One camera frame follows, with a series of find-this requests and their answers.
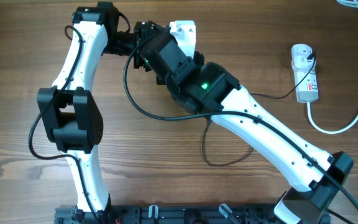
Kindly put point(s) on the white USB charger adapter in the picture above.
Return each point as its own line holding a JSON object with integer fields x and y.
{"x": 301, "y": 63}

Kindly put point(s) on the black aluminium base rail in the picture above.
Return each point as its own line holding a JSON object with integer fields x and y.
{"x": 247, "y": 214}

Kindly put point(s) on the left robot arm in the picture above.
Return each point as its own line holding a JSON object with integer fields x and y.
{"x": 71, "y": 118}

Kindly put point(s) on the white power strip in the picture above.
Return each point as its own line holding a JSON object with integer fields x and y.
{"x": 306, "y": 86}

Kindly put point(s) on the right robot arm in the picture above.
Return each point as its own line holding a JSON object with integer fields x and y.
{"x": 315, "y": 176}

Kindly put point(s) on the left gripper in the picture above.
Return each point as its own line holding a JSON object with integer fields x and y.
{"x": 149, "y": 29}

